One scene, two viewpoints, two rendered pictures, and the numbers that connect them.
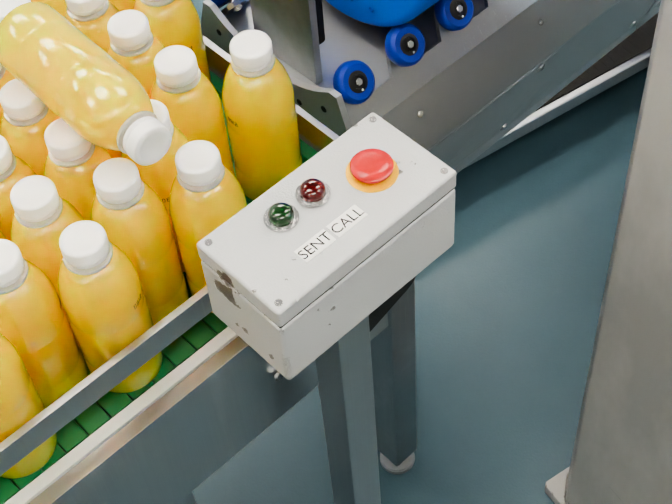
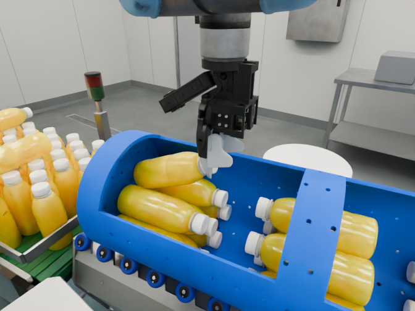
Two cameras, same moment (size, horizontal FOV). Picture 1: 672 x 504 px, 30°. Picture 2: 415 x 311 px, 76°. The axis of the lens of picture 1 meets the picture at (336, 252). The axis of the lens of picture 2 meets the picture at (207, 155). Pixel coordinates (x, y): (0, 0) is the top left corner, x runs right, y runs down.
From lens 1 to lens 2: 1.24 m
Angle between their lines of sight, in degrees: 53
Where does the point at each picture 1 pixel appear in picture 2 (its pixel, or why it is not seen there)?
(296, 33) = not seen: hidden behind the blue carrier
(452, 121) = (113, 302)
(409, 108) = (99, 275)
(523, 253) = not seen: outside the picture
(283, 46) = not seen: hidden behind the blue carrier
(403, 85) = (99, 265)
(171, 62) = (36, 173)
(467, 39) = (129, 281)
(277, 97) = (34, 208)
